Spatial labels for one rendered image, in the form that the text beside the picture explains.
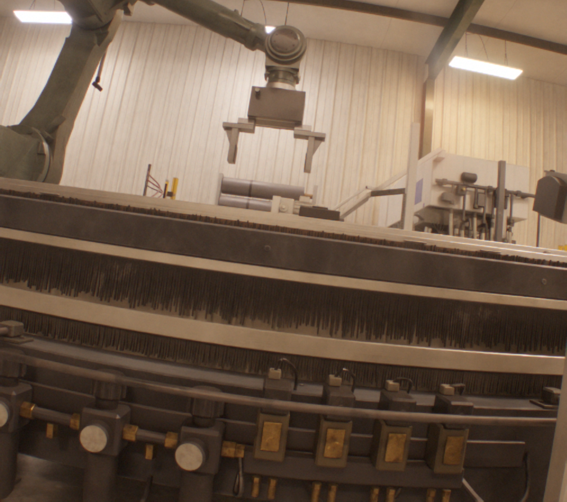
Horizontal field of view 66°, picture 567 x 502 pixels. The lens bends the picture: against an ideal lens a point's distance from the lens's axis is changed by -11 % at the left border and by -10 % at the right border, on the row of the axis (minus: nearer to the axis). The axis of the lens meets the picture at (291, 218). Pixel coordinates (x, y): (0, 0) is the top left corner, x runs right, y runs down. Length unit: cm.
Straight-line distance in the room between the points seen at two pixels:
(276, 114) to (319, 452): 140
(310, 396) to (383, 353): 19
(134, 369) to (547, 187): 77
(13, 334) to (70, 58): 173
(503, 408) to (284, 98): 143
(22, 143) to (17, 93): 834
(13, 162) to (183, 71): 748
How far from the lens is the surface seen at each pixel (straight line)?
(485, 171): 575
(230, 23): 216
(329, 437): 85
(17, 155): 219
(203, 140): 889
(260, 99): 198
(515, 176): 591
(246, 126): 198
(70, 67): 252
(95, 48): 254
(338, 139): 887
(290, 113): 195
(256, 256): 100
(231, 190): 789
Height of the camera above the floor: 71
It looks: 8 degrees up
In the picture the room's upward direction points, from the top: 7 degrees clockwise
